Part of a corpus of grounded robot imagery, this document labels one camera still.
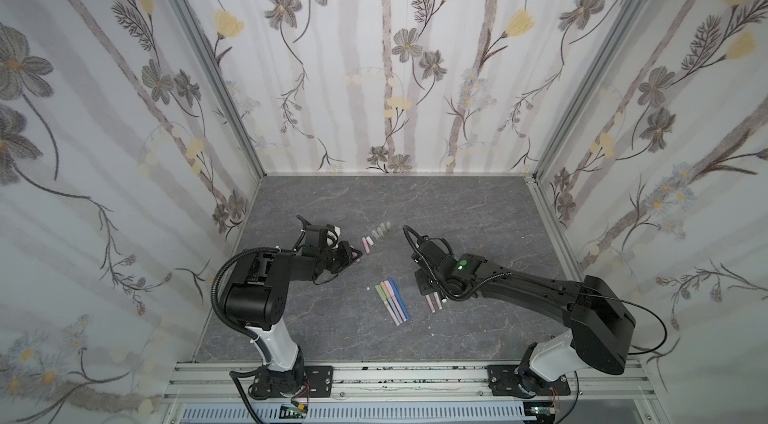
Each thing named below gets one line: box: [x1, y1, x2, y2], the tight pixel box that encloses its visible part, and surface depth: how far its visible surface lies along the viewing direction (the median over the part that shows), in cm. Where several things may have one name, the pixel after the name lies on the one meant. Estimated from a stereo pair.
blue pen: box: [388, 278, 411, 320], surface depth 89 cm
